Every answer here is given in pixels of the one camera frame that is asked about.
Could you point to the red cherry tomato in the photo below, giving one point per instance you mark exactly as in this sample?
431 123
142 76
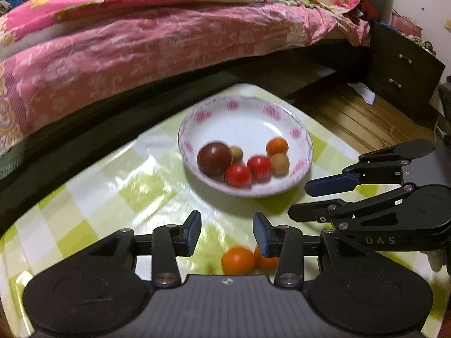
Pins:
259 168
238 176

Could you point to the brown longan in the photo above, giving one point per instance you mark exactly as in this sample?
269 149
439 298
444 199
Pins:
237 153
280 164

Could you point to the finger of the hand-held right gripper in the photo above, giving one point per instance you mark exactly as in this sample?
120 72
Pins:
331 185
317 211

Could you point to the dark nightstand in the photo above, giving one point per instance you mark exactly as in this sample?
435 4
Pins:
405 70

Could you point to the white paper scrap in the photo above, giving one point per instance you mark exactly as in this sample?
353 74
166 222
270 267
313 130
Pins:
363 93

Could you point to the pile of clothes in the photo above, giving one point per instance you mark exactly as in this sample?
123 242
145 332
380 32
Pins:
8 3

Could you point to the small orange tomato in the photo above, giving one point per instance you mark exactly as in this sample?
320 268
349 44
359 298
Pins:
277 146
238 260
267 263

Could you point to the dark purple tomato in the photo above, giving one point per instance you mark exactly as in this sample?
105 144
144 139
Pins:
214 158

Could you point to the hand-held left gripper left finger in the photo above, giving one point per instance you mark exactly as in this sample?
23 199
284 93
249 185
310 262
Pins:
192 234

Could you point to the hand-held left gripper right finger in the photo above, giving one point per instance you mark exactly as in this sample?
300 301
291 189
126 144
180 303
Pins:
262 236

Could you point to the pink box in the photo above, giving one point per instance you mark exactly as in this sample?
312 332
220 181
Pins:
405 24

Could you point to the pink floral bedsheet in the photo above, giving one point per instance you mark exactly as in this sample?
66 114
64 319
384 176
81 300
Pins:
141 52

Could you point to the bed with pink bedding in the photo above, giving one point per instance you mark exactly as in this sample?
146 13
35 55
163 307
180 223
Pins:
105 123

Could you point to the dark red cloth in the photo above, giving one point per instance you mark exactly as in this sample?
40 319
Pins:
364 10

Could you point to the white floral rim bowl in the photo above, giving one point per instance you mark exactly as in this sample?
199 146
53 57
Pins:
246 123

